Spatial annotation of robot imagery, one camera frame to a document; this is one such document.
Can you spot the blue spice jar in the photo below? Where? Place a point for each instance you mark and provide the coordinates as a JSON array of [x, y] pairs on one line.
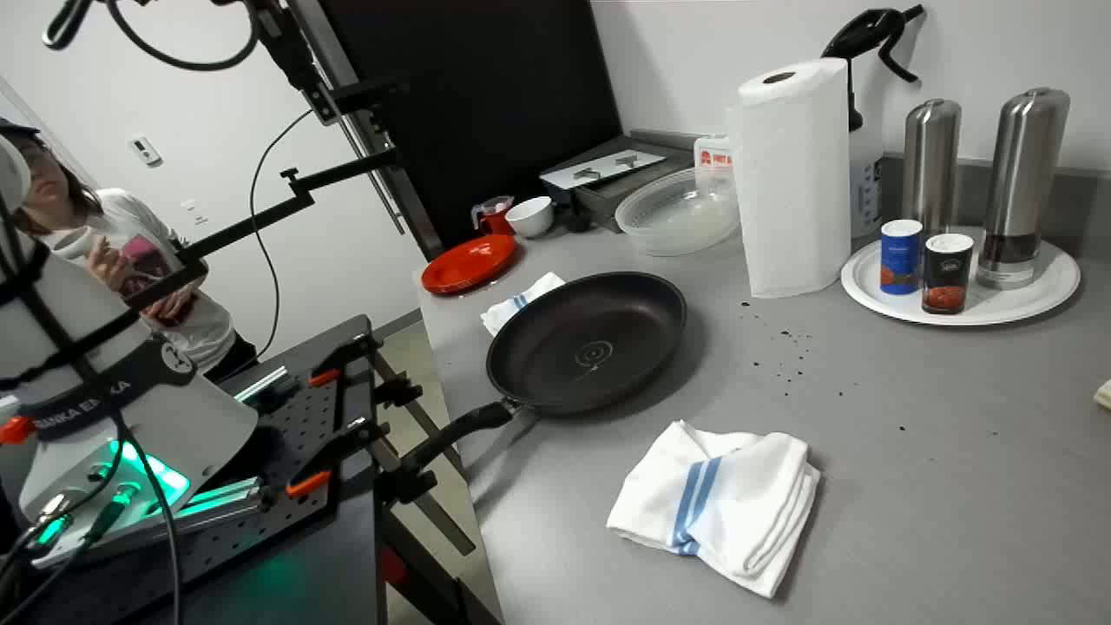
[[901, 253]]

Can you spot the clear plastic bowl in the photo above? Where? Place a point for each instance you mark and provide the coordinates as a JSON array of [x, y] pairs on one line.
[[677, 214]]

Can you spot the steel grinder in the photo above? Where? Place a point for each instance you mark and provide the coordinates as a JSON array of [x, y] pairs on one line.
[[933, 159], [1027, 157]]

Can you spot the black frying pan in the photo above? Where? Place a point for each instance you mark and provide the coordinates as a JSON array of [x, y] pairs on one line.
[[593, 351]]

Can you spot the black spray bottle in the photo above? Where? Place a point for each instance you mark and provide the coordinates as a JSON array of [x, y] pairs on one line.
[[867, 47]]

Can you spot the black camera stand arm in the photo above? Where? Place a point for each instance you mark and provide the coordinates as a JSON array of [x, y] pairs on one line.
[[300, 199]]

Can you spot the folded white blue cloth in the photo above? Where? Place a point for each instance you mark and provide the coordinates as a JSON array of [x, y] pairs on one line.
[[505, 309]]

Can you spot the black breadboard table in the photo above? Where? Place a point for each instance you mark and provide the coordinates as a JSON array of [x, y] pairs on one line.
[[317, 444]]

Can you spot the right steel grinder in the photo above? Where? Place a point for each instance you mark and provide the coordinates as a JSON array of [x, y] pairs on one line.
[[1027, 157]]

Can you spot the red plate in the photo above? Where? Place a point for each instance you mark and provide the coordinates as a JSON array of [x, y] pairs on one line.
[[470, 265]]

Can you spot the small white bowl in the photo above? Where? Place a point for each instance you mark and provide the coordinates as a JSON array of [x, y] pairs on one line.
[[533, 217]]

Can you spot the white cloth with blue stripes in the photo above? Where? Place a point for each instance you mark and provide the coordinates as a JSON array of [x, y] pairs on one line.
[[733, 500]]

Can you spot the left steel grinder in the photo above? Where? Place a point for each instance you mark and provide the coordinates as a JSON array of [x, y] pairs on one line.
[[933, 159]]

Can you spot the person in white shirt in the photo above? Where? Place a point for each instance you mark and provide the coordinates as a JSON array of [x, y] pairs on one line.
[[126, 246]]

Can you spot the first aid kit box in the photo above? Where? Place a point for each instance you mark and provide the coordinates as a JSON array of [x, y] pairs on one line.
[[714, 157]]

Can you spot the white paper towel roll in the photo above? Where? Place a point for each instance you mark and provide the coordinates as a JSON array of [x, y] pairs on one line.
[[794, 177]]

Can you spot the red spice jar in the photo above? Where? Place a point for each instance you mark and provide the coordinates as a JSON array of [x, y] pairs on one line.
[[945, 273]]

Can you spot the white round tray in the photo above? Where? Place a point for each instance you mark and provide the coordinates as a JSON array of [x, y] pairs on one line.
[[1058, 278]]

